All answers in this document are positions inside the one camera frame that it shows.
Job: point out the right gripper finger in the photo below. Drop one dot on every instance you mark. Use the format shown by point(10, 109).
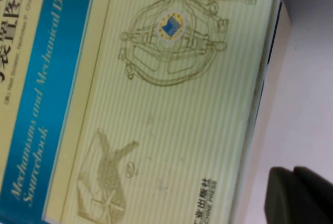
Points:
point(299, 198)

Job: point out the yellow-green mechanical design book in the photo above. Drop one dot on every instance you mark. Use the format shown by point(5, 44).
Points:
point(169, 117)

